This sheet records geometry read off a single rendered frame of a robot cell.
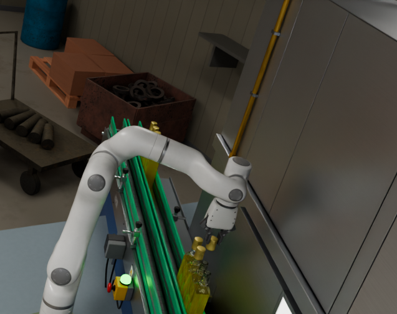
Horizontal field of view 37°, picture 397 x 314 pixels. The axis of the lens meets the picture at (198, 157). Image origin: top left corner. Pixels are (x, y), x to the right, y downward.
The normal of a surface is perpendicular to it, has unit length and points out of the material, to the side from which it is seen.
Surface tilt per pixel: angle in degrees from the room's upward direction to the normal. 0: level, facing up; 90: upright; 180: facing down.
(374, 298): 90
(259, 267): 90
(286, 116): 90
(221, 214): 91
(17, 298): 0
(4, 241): 0
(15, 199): 0
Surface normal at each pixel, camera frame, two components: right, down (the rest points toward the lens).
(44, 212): 0.28, -0.87
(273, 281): -0.93, -0.15
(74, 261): 0.34, 0.00
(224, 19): -0.76, 0.06
